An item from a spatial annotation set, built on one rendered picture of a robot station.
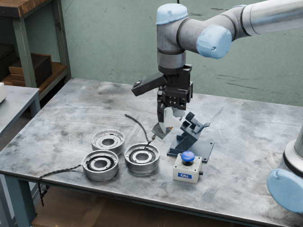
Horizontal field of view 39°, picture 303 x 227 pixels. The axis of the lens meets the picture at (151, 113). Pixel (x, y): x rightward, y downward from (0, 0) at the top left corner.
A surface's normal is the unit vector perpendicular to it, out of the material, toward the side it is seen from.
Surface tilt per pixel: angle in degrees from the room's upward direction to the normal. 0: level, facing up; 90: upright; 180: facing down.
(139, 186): 0
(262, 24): 109
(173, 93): 90
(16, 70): 90
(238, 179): 0
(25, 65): 90
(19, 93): 0
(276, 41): 90
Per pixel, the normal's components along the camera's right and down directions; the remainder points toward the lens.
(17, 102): -0.02, -0.84
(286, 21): -0.53, 0.70
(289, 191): -0.69, 0.51
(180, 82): -0.33, 0.51
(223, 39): 0.73, 0.35
